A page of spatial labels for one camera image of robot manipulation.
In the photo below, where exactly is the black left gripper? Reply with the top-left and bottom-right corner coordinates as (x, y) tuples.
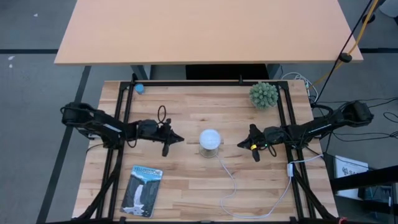
(136, 118), (185, 157)

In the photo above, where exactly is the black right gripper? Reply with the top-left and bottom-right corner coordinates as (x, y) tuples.
(237, 123), (285, 162)

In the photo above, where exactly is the frosted white reflector lightbulb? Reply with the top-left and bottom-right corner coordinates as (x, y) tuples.
(198, 129), (222, 151)

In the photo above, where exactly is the clear round lamp socket base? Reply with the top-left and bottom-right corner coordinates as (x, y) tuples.
(198, 144), (220, 159)

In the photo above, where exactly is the green spiky succulent plant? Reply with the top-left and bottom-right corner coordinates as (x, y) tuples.
(248, 81), (279, 110)

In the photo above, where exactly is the Yellowstone waterfall picture book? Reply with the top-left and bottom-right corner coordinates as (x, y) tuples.
(120, 164), (164, 218)

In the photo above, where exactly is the grey desk leg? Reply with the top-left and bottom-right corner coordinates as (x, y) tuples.
(130, 64), (152, 81)
(266, 63), (283, 80)

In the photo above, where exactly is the white printed paper sign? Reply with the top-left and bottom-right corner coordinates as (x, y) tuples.
(334, 154), (370, 200)

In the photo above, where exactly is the beige office desk top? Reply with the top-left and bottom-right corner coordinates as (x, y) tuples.
(54, 0), (364, 65)

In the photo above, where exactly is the black shelf furniture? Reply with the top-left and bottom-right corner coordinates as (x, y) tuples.
(329, 164), (398, 215)

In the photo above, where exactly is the black left gripper cable loop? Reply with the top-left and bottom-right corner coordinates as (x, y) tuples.
(157, 105), (167, 124)

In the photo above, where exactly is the black aluminium table frame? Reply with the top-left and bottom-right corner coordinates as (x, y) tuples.
(72, 73), (341, 224)

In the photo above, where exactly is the white lamp power cable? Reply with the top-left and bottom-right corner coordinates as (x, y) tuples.
(215, 154), (325, 220)

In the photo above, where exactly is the white cable bundle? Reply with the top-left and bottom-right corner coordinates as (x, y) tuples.
(281, 72), (320, 98)

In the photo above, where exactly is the long black overhead cable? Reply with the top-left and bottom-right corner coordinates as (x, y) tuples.
(314, 0), (374, 103)

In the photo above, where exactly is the yellow cable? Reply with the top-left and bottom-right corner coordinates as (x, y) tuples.
(310, 0), (381, 88)

